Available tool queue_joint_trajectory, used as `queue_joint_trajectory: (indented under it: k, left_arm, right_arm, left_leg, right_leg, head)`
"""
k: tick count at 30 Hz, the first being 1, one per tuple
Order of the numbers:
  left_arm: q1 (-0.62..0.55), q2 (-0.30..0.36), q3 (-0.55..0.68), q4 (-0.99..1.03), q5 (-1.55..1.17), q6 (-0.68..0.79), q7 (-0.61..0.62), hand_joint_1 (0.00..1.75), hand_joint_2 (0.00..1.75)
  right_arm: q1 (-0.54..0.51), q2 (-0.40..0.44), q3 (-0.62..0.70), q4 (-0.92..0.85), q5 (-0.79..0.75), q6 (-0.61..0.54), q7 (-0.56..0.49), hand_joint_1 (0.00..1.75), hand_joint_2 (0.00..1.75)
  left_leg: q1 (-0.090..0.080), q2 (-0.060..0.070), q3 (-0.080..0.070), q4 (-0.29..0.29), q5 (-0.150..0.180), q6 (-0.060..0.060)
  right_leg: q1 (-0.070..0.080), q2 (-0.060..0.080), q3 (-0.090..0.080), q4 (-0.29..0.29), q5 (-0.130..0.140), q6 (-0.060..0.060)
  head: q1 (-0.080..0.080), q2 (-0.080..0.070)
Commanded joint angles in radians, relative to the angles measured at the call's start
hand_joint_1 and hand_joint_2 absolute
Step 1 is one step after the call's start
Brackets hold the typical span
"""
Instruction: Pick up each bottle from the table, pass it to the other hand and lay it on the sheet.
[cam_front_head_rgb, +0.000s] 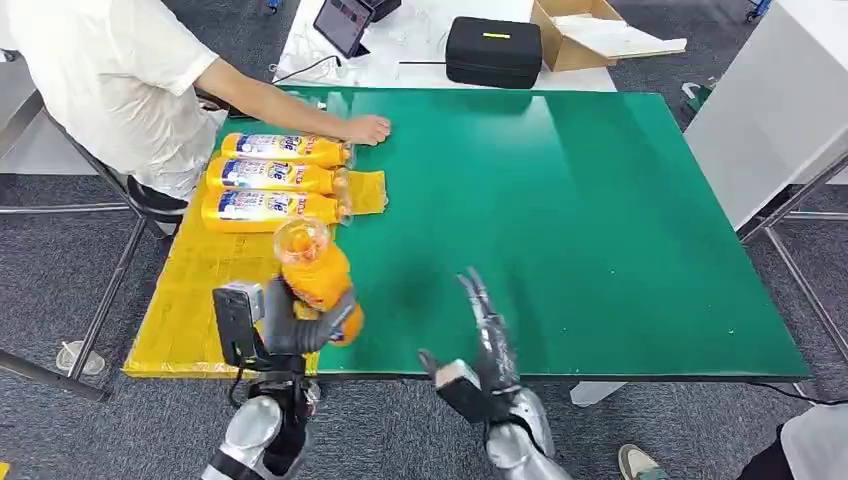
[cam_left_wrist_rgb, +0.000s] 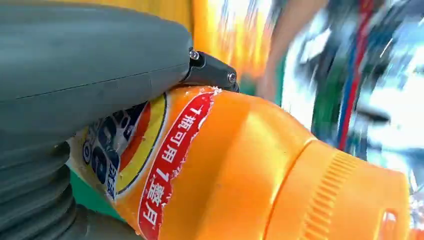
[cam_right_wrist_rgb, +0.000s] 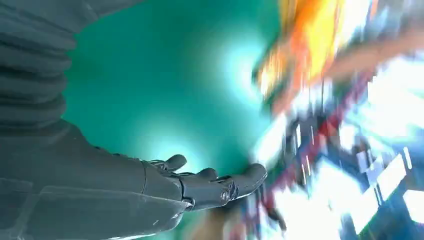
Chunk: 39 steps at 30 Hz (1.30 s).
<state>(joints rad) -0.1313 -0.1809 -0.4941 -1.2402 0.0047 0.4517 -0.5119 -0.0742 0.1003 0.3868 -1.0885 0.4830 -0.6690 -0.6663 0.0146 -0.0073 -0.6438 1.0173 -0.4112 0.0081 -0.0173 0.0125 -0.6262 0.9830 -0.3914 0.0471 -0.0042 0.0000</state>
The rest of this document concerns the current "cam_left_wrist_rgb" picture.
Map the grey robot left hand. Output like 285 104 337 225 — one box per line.
0 0 240 240

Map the orange drink bottle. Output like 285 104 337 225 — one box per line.
66 85 412 240

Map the green table mat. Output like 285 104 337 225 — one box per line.
68 167 125 222

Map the ribbed grey left arm sleeve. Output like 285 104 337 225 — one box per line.
0 139 78 240

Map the yellow plastic sheet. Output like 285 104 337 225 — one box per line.
66 0 277 82

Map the red metal bar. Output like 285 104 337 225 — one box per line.
337 0 376 152

